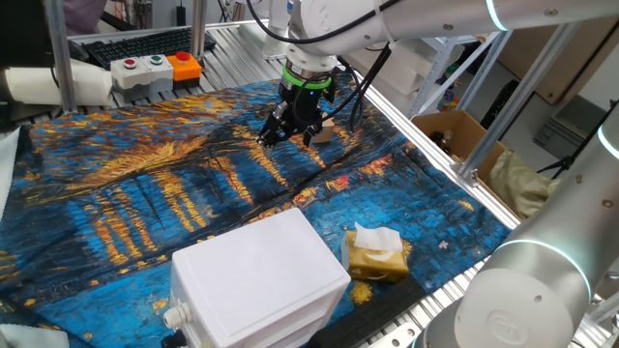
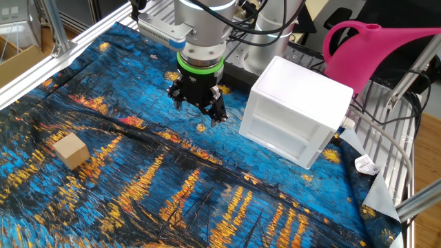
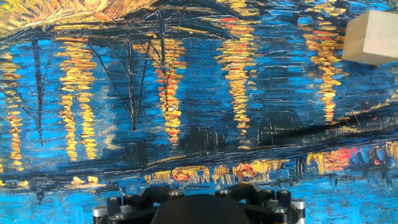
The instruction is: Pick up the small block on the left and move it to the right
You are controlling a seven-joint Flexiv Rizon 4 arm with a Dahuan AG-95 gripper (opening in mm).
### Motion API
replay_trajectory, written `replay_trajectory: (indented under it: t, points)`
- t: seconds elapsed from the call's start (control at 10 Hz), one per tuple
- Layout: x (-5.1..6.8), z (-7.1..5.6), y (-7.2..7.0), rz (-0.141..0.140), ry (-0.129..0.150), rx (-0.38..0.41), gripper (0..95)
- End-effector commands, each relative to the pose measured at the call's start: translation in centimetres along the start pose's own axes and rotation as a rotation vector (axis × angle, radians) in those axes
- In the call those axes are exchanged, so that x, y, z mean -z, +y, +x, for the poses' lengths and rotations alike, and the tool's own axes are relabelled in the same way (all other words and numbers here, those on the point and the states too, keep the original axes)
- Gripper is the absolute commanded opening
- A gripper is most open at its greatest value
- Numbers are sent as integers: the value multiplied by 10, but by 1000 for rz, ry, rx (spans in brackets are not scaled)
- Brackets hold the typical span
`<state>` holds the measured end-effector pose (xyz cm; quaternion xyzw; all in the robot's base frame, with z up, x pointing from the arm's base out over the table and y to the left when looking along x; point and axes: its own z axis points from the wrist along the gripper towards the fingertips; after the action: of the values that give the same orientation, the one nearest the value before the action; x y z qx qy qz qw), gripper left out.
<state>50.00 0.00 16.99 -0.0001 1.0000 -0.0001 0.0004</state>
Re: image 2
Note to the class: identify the pink watering can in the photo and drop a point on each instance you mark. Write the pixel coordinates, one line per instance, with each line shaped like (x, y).
(355, 58)

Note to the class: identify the open cardboard box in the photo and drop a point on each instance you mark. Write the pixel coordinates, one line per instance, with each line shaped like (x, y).
(17, 65)

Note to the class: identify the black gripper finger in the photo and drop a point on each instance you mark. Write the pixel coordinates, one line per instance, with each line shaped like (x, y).
(177, 93)
(217, 110)

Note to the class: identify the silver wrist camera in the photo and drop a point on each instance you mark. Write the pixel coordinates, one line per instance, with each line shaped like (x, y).
(162, 32)

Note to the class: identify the white cloth label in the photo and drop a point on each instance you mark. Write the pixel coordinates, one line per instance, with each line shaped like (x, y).
(367, 165)

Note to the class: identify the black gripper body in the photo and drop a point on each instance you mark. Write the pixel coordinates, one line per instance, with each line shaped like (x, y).
(198, 86)

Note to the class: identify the aluminium frame post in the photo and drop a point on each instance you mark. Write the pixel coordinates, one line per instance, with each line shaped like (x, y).
(56, 27)
(420, 199)
(413, 72)

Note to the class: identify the small wooden block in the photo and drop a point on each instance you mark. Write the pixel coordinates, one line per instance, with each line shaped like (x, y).
(70, 151)

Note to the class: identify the black foam strip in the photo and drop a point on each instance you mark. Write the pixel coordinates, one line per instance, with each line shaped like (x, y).
(237, 77)

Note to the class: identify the grey equipment case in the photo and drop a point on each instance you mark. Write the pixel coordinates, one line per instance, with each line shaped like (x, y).
(17, 17)

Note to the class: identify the white plastic drawer box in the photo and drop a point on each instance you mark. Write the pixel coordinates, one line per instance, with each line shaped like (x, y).
(299, 93)

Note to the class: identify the aluminium frame rail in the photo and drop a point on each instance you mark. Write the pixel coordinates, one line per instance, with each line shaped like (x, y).
(34, 74)

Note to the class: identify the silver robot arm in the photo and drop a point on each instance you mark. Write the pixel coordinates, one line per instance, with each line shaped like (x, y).
(206, 31)

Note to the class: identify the blue starry painting tablecloth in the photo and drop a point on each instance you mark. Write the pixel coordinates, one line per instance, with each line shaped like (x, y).
(206, 179)

